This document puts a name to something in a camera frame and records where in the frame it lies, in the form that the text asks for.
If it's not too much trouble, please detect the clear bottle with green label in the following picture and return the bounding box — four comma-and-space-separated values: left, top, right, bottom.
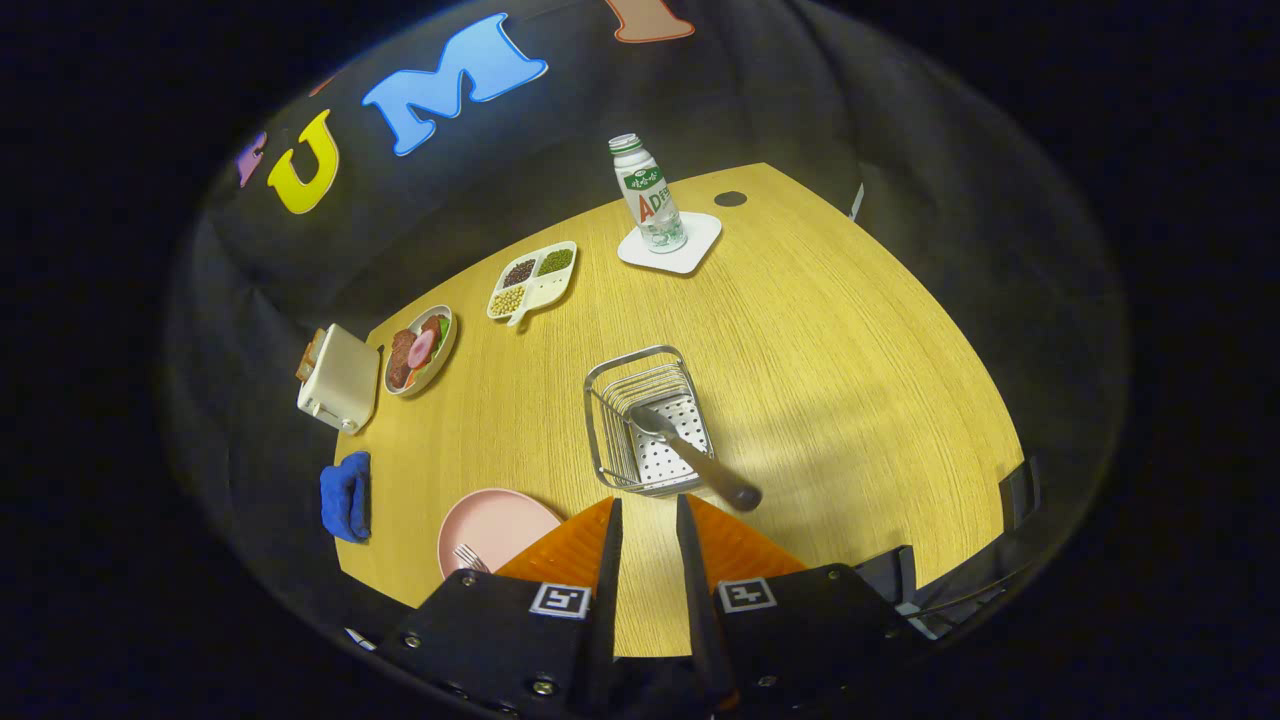
608, 133, 689, 254

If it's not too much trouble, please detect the pink plate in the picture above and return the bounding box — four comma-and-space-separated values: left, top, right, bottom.
437, 488, 564, 581

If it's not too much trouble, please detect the white toaster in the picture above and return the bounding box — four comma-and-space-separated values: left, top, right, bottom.
296, 323, 382, 434

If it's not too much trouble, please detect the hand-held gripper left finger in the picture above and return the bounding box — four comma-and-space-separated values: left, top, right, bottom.
375, 497, 623, 716

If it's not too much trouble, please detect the blue folded cloth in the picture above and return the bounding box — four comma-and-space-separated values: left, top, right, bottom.
320, 451, 373, 543

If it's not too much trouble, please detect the grey plate of toy food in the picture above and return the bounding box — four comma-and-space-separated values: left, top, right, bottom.
383, 304, 459, 398

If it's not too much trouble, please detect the white square coaster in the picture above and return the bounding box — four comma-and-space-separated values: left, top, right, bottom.
617, 211, 723, 276

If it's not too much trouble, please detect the white divided tray of beans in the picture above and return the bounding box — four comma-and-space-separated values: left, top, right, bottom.
486, 240, 579, 328

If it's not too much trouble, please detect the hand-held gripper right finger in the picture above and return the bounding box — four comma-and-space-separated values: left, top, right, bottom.
676, 493, 931, 716

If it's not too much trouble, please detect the metal wire basket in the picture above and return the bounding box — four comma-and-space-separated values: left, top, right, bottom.
584, 345, 718, 498

